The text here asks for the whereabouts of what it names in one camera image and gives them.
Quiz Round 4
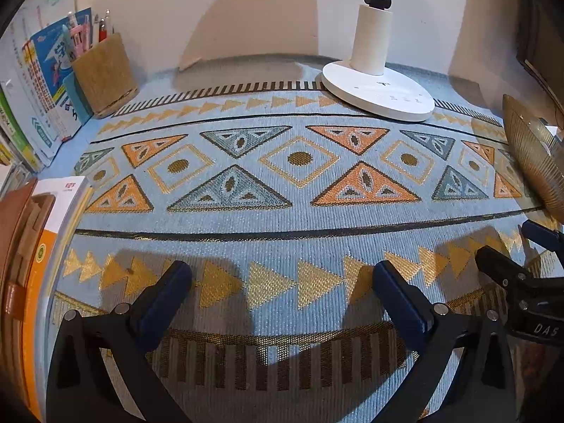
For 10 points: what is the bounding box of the brown cork pen holder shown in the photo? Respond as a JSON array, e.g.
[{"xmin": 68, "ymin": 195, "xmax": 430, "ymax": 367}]
[{"xmin": 70, "ymin": 32, "xmax": 139, "ymax": 119}]

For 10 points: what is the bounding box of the black wall television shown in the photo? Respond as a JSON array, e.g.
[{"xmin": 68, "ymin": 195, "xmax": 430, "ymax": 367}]
[{"xmin": 515, "ymin": 0, "xmax": 564, "ymax": 111}]

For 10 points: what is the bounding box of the amber ribbed glass bowl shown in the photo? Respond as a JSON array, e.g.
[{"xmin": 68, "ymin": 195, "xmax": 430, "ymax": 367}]
[{"xmin": 502, "ymin": 94, "xmax": 564, "ymax": 223}]

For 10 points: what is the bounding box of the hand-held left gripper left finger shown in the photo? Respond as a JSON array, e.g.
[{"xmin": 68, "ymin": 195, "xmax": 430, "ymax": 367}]
[{"xmin": 46, "ymin": 260, "xmax": 193, "ymax": 423}]

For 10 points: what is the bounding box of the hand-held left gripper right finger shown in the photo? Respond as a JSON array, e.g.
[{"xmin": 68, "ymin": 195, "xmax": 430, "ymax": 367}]
[{"xmin": 372, "ymin": 260, "xmax": 516, "ymax": 423}]

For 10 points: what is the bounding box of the brown leather notebook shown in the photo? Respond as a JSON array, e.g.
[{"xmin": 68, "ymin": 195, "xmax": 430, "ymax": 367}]
[{"xmin": 0, "ymin": 179, "xmax": 57, "ymax": 410}]

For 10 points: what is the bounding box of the patterned blue table mat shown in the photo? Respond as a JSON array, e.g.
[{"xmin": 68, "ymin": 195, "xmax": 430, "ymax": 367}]
[{"xmin": 46, "ymin": 55, "xmax": 564, "ymax": 423}]

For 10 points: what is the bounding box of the white desk lamp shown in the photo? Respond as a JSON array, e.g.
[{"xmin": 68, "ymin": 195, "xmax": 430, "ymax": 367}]
[{"xmin": 321, "ymin": 0, "xmax": 435, "ymax": 122}]

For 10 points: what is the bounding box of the row of books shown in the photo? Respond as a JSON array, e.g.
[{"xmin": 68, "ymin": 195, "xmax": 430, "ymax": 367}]
[{"xmin": 0, "ymin": 0, "xmax": 95, "ymax": 174}]

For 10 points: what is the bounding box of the bunch of pens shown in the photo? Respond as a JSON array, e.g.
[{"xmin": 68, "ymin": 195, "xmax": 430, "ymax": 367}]
[{"xmin": 66, "ymin": 9, "xmax": 116, "ymax": 60}]

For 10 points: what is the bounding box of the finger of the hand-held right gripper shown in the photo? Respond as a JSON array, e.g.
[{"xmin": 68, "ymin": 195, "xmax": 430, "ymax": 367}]
[
  {"xmin": 522, "ymin": 220, "xmax": 564, "ymax": 254},
  {"xmin": 475, "ymin": 247, "xmax": 545, "ymax": 294}
]

